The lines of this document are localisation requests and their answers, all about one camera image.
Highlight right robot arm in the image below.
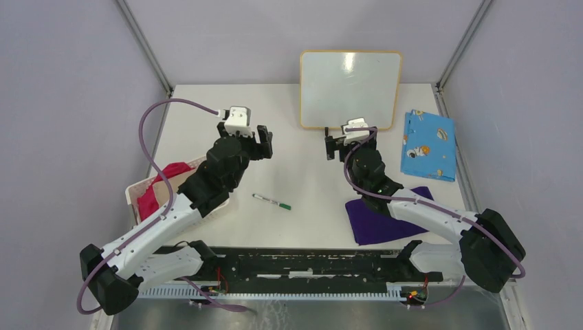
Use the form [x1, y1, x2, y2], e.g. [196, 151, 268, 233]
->
[324, 125, 526, 293]

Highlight aluminium frame post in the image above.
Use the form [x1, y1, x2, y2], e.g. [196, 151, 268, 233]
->
[114, 0, 173, 96]
[435, 0, 494, 93]

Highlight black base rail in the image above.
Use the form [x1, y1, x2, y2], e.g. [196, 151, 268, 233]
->
[188, 247, 443, 294]

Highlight right aluminium frame post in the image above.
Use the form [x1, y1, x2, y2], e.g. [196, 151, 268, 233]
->
[435, 0, 494, 93]

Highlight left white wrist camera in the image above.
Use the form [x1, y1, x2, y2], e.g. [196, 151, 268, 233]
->
[217, 106, 252, 136]

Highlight tan cloth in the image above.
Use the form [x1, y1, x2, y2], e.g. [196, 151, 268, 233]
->
[152, 171, 193, 206]

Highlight white slotted cable duct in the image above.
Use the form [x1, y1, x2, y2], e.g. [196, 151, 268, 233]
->
[138, 284, 406, 302]

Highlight blue cartoon cloth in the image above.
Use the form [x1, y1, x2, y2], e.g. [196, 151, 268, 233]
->
[400, 109, 457, 182]

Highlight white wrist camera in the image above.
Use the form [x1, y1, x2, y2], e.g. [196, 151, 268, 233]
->
[341, 118, 370, 146]
[217, 106, 252, 136]

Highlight purple cloth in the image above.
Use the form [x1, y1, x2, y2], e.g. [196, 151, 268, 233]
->
[345, 199, 427, 245]

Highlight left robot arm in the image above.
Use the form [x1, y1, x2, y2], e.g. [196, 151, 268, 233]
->
[77, 122, 273, 316]

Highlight white plastic basket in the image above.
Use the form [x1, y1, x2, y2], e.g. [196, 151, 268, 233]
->
[125, 156, 206, 225]

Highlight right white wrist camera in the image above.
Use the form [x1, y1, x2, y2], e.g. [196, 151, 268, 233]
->
[341, 118, 370, 146]

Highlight yellow framed whiteboard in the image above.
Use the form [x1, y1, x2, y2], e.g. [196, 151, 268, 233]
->
[299, 49, 403, 130]

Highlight red cloth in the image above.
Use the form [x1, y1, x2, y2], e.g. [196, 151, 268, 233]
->
[137, 162, 196, 220]

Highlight left aluminium frame post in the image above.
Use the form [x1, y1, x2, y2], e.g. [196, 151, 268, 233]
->
[114, 0, 173, 96]

